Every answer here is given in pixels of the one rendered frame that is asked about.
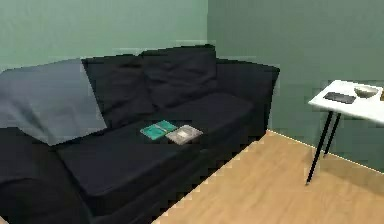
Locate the white table with black legs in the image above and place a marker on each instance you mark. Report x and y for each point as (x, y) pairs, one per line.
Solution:
(363, 106)

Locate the teal book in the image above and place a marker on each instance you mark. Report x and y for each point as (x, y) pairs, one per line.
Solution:
(157, 129)

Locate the grey blanket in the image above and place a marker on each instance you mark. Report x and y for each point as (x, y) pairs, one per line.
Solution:
(46, 100)

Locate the black sofa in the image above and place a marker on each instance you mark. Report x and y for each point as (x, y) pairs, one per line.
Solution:
(140, 166)

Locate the grey bowl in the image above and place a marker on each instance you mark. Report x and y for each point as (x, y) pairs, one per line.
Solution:
(365, 91)

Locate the black remote control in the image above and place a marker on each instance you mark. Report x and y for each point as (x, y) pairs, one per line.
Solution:
(339, 97)

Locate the grey book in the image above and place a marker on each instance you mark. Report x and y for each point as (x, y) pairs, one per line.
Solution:
(183, 134)

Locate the small brown object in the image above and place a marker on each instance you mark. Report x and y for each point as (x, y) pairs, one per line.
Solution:
(382, 95)

